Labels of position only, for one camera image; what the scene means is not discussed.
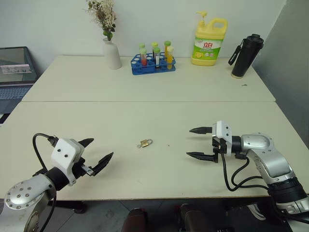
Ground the white sneaker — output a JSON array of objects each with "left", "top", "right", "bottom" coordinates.
[{"left": 246, "top": 203, "right": 267, "bottom": 221}]

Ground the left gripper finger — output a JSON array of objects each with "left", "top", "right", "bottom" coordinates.
[
  {"left": 92, "top": 152, "right": 114, "bottom": 176},
  {"left": 77, "top": 138, "right": 95, "bottom": 148}
]

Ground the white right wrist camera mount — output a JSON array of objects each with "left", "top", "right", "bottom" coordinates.
[{"left": 212, "top": 120, "right": 233, "bottom": 156}]

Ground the cream-capped tube yellow liquid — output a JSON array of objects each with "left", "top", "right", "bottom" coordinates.
[{"left": 166, "top": 46, "right": 175, "bottom": 71}]

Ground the green-capped tube red liquid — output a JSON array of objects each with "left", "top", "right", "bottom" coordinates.
[{"left": 140, "top": 48, "right": 148, "bottom": 67}]

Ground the dark brown rounded shape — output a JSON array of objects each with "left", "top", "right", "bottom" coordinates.
[{"left": 179, "top": 203, "right": 219, "bottom": 232}]

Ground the grey laptop computer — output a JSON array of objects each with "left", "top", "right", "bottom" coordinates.
[{"left": 0, "top": 46, "right": 41, "bottom": 116}]

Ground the dark maroon rounded shape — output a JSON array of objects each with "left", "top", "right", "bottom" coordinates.
[{"left": 121, "top": 207, "right": 149, "bottom": 232}]

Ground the black table base foot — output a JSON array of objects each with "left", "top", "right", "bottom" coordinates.
[{"left": 47, "top": 200, "right": 85, "bottom": 214}]

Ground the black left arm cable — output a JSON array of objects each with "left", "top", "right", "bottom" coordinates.
[{"left": 32, "top": 133, "right": 60, "bottom": 176}]

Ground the black thermos bottle with strap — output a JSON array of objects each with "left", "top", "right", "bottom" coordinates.
[{"left": 227, "top": 33, "right": 265, "bottom": 79}]

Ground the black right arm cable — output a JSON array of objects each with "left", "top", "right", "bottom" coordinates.
[{"left": 220, "top": 153, "right": 270, "bottom": 192}]

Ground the green-capped tube orange liquid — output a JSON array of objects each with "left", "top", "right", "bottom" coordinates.
[{"left": 164, "top": 40, "right": 172, "bottom": 61}]

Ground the blue test tube rack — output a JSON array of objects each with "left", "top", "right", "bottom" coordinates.
[{"left": 131, "top": 53, "right": 177, "bottom": 76}]

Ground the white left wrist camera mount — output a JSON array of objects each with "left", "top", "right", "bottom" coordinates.
[{"left": 51, "top": 138, "right": 85, "bottom": 187}]

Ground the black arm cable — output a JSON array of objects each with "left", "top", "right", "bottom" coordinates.
[
  {"left": 32, "top": 133, "right": 60, "bottom": 176},
  {"left": 220, "top": 153, "right": 270, "bottom": 192}
]

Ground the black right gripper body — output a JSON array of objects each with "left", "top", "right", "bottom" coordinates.
[{"left": 211, "top": 134, "right": 227, "bottom": 164}]

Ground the white ceramic vase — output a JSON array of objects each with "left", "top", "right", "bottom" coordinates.
[{"left": 103, "top": 38, "right": 122, "bottom": 70}]

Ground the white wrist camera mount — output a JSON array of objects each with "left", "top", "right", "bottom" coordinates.
[
  {"left": 212, "top": 120, "right": 233, "bottom": 156},
  {"left": 51, "top": 138, "right": 85, "bottom": 187}
]

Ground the dried flower bouquet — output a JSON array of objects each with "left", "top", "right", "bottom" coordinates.
[{"left": 83, "top": 0, "right": 118, "bottom": 42}]

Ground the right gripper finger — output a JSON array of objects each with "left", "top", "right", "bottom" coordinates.
[
  {"left": 189, "top": 126, "right": 214, "bottom": 135},
  {"left": 186, "top": 151, "right": 215, "bottom": 162}
]

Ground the yellow dish soap pump bottle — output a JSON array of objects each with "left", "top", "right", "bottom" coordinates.
[{"left": 191, "top": 10, "right": 228, "bottom": 67}]

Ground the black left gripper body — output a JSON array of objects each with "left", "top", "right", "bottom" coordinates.
[{"left": 71, "top": 157, "right": 95, "bottom": 180}]

